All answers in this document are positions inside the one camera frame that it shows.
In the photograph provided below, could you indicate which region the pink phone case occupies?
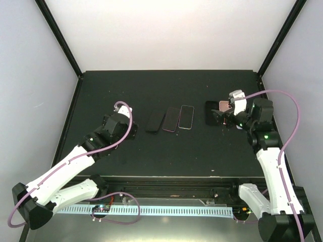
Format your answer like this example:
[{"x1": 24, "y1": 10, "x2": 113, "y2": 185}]
[{"x1": 219, "y1": 100, "x2": 235, "y2": 112}]

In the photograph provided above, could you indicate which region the electronics board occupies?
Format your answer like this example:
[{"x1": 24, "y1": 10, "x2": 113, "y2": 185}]
[
  {"x1": 92, "y1": 205, "x2": 110, "y2": 213},
  {"x1": 233, "y1": 207, "x2": 252, "y2": 214}
]

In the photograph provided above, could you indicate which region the dark smartphone from purple case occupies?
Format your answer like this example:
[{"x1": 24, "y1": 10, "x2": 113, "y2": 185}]
[{"x1": 145, "y1": 109, "x2": 165, "y2": 134}]

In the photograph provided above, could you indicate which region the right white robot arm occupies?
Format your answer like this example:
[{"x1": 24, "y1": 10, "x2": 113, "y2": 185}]
[{"x1": 211, "y1": 98, "x2": 315, "y2": 241}]

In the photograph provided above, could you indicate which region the frame post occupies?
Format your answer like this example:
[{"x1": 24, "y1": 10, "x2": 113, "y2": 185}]
[
  {"x1": 35, "y1": 0, "x2": 83, "y2": 78},
  {"x1": 257, "y1": 0, "x2": 307, "y2": 77}
]

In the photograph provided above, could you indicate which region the left frame post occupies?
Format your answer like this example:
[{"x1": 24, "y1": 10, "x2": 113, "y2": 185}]
[{"x1": 35, "y1": 0, "x2": 83, "y2": 78}]

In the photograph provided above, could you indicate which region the right frame post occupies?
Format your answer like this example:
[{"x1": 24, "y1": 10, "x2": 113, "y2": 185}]
[{"x1": 257, "y1": 0, "x2": 307, "y2": 77}]

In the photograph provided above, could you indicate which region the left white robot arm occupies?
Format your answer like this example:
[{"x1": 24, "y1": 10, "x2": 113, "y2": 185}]
[{"x1": 12, "y1": 106, "x2": 138, "y2": 230}]

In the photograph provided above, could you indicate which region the right electronics board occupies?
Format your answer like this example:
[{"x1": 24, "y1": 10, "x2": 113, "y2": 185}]
[{"x1": 233, "y1": 207, "x2": 252, "y2": 214}]

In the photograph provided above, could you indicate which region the pink edged smartphone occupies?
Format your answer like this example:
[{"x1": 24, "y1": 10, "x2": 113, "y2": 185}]
[{"x1": 162, "y1": 107, "x2": 180, "y2": 132}]

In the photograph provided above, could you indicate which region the left electronics board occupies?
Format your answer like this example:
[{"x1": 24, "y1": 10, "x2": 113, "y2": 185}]
[{"x1": 92, "y1": 205, "x2": 110, "y2": 213}]

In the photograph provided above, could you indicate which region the light blue cable duct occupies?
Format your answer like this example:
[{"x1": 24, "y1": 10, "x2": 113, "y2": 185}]
[{"x1": 58, "y1": 204, "x2": 233, "y2": 218}]

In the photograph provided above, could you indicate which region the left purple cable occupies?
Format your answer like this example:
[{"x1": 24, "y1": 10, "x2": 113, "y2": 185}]
[{"x1": 7, "y1": 100, "x2": 134, "y2": 228}]

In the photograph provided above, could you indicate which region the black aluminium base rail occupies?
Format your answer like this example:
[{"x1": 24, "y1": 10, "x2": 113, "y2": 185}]
[{"x1": 37, "y1": 175, "x2": 313, "y2": 205}]

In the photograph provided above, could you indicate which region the black smartphone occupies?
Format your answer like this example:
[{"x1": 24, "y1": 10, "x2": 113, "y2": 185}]
[{"x1": 178, "y1": 105, "x2": 194, "y2": 130}]

